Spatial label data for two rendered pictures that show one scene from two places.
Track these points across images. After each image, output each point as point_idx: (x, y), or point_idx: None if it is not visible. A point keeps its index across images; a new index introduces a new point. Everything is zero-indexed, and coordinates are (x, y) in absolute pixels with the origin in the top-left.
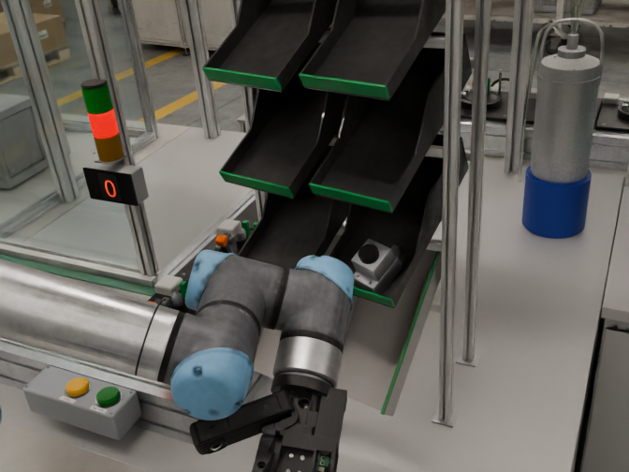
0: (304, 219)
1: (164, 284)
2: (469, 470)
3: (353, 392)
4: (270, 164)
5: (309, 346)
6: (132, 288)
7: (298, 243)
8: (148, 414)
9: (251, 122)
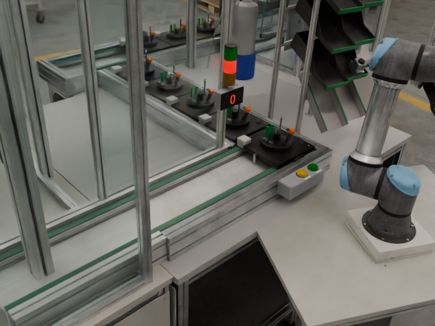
0: (320, 67)
1: (246, 139)
2: (360, 129)
3: (348, 118)
4: (335, 43)
5: None
6: (226, 154)
7: (328, 74)
8: None
9: (320, 32)
